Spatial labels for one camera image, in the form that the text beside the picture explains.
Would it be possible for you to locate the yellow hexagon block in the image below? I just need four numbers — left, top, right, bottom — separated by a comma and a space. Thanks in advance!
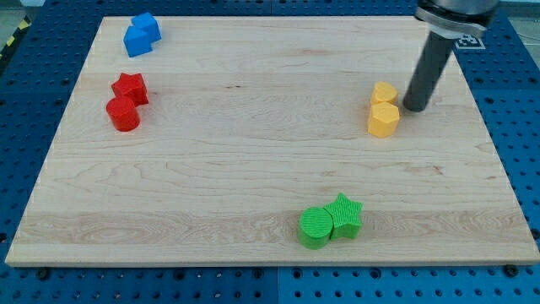
368, 102, 400, 138

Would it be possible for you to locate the blue pentagon block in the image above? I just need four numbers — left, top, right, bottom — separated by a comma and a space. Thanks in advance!
123, 26, 153, 57

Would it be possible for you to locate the red cylinder block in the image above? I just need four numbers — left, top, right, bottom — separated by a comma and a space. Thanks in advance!
105, 96, 140, 132

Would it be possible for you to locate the yellow heart block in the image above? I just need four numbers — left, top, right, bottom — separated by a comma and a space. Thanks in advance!
370, 81, 398, 105

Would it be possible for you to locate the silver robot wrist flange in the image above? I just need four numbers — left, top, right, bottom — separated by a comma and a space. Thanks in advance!
414, 0, 500, 39

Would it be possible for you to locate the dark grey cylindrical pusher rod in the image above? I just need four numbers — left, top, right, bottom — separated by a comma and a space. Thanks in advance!
402, 31, 453, 112

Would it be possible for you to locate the red star block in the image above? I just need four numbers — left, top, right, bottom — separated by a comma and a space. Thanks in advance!
111, 73, 149, 106

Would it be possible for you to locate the white fiducial marker tag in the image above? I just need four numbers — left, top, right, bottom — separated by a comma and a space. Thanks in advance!
455, 35, 485, 50

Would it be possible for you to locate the green star block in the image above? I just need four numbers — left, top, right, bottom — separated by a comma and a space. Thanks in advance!
324, 193, 363, 240

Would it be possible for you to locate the blue cube block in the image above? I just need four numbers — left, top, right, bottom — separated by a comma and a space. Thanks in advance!
131, 12, 161, 42

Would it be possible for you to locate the green cylinder block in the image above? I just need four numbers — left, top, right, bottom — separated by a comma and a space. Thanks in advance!
298, 207, 333, 250

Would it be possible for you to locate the light wooden board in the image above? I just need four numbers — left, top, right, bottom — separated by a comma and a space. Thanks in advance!
6, 17, 539, 268

